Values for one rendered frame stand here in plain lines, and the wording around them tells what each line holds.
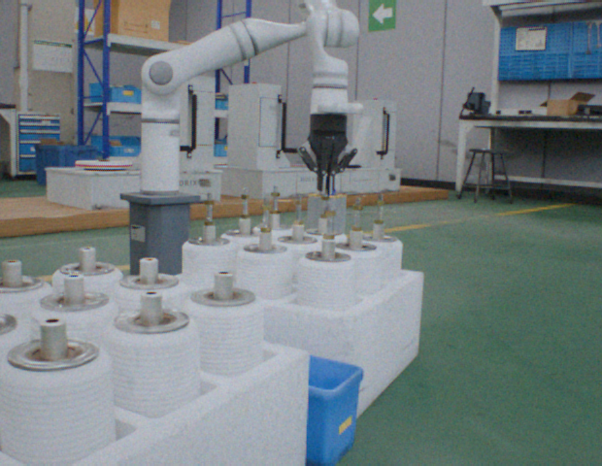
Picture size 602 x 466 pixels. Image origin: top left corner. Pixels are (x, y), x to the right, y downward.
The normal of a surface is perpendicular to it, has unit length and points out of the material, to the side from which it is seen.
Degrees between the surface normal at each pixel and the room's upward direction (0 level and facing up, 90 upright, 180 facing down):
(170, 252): 90
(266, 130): 90
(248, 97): 90
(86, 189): 90
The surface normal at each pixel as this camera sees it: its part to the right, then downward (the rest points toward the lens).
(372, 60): -0.69, 0.08
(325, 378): -0.48, 0.08
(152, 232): 0.01, 0.14
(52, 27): 0.72, 0.13
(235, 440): 0.87, 0.11
